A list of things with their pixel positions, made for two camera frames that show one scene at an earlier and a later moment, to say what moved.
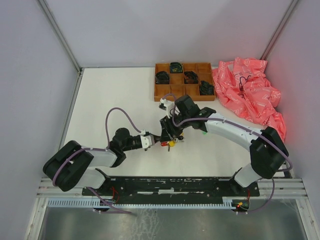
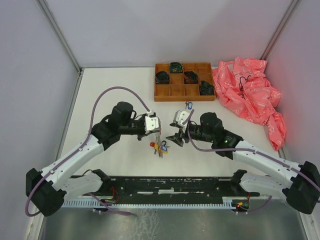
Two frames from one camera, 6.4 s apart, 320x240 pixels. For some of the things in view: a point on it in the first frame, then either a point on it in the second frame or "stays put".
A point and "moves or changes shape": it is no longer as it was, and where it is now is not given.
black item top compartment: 176,67 stays put
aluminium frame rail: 80,70 stays put
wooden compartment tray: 176,86 stays put
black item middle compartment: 190,77 stays put
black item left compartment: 162,77 stays put
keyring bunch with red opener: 171,143 moves or changes shape
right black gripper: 168,129 → 177,138
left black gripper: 156,138 → 144,134
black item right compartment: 206,88 stays put
